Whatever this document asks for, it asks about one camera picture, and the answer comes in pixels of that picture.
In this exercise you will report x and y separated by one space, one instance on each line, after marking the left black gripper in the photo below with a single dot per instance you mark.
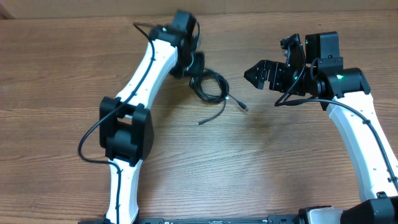
198 66

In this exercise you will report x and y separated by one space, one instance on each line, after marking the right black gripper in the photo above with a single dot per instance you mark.
263 70

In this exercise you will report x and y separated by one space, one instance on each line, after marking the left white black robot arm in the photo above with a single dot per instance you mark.
126 132

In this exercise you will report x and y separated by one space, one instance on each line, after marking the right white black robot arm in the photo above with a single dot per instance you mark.
314 72

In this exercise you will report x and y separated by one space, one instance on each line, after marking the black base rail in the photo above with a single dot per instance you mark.
214 221

